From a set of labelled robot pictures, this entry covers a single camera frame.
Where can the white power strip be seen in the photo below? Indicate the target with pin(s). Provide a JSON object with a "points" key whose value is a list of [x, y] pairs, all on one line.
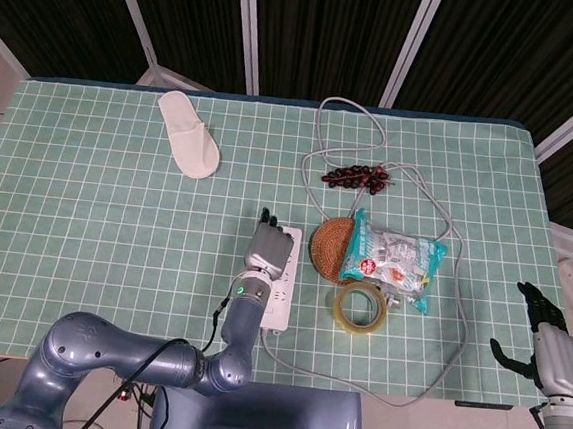
{"points": [[281, 299]]}

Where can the round woven rattan coaster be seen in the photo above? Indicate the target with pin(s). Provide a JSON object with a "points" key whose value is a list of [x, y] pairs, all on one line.
{"points": [[327, 248]]}

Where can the blue robot torso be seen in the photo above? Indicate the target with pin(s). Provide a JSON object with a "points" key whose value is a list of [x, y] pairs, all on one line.
{"points": [[278, 419]]}

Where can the left blue robot arm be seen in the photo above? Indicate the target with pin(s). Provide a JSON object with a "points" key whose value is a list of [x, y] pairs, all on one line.
{"points": [[83, 352]]}

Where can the green checkered tablecloth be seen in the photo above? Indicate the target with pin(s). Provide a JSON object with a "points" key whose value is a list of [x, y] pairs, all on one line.
{"points": [[114, 234]]}

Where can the white disposable slipper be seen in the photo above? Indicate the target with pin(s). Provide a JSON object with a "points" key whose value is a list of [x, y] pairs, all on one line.
{"points": [[190, 141]]}

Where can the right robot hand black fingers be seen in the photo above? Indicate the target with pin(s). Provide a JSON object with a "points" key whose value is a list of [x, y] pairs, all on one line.
{"points": [[557, 358]]}

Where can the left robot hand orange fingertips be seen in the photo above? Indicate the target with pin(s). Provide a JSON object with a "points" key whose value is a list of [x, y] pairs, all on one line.
{"points": [[269, 248]]}

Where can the dark red grape bunch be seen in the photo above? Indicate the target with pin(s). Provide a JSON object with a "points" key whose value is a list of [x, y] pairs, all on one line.
{"points": [[355, 176]]}

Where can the teal silver snack bag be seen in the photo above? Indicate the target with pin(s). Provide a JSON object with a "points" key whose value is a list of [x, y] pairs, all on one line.
{"points": [[393, 259]]}

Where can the clear yellowish tape roll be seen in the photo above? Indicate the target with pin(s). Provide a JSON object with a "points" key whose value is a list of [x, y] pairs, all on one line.
{"points": [[340, 312]]}

